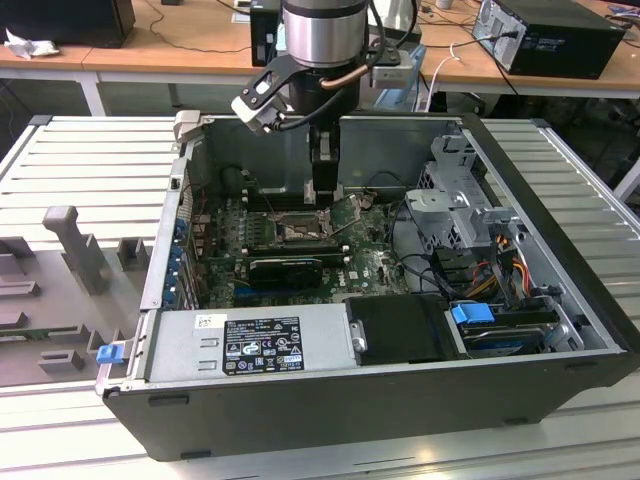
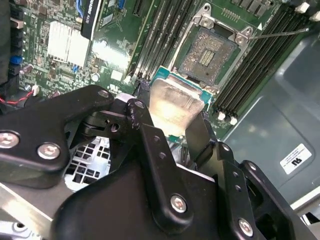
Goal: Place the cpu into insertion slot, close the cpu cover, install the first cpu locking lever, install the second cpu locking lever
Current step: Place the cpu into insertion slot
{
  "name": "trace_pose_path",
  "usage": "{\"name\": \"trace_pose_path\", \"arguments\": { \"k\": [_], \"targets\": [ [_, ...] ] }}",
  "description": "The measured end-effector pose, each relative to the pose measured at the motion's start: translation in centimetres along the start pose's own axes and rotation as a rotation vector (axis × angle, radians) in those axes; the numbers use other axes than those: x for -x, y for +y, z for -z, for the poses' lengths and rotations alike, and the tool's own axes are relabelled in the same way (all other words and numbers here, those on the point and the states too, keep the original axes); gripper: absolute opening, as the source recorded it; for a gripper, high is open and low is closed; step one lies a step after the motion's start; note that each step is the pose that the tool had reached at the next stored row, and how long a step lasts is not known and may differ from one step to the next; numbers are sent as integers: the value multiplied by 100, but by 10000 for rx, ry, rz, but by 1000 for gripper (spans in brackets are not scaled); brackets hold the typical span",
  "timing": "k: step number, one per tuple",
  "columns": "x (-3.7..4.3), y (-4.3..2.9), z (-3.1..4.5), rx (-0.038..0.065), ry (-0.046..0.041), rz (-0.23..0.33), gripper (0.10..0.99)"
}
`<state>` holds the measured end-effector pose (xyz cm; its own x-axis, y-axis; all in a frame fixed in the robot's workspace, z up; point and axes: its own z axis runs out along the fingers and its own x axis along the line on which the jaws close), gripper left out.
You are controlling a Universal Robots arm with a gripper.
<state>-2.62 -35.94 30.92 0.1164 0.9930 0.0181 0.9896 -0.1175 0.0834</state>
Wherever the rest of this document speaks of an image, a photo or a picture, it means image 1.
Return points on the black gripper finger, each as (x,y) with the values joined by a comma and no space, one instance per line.
(326,175)

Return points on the black CPU socket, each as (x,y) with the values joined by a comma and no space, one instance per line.
(300,232)

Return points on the round coin battery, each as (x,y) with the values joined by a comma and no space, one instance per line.
(367,201)

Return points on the black RAM stick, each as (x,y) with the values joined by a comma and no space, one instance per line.
(280,202)
(300,248)

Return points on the pale blue teach pendant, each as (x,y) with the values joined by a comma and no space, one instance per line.
(400,97)

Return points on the black computer tower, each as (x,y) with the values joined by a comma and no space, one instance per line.
(260,40)

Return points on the black cylinder component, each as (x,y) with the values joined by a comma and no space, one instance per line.
(231,180)

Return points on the green motherboard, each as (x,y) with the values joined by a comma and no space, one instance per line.
(360,265)

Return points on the black graphics card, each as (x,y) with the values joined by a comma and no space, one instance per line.
(285,274)

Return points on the grey metal drive cage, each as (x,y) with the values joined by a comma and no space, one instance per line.
(450,200)

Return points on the grey case release latch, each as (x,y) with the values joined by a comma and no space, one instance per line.
(187,125)

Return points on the black plastic shroud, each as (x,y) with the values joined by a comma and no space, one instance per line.
(400,330)

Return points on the hard disk in blue carrier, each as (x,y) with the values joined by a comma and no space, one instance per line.
(472,317)

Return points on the grey power supply unit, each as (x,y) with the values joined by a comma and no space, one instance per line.
(175,350)

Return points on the black open PC case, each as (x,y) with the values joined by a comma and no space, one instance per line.
(350,415)

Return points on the black desktop computer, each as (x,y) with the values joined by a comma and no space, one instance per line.
(565,50)

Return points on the large black box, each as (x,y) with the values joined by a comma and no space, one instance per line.
(65,20)

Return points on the blue plastic latch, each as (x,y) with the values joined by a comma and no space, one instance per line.
(110,354)

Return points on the grey parts rack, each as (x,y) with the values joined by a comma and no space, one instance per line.
(65,300)

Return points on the crumpled white paper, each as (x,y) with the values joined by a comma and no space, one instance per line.
(30,47)

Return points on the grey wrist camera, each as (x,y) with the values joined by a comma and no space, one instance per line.
(392,75)

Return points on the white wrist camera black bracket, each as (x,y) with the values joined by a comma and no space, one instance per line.
(255,112)

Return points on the blue card retention bracket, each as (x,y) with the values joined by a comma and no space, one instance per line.
(180,227)

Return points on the white metal frame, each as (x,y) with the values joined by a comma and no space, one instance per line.
(629,180)

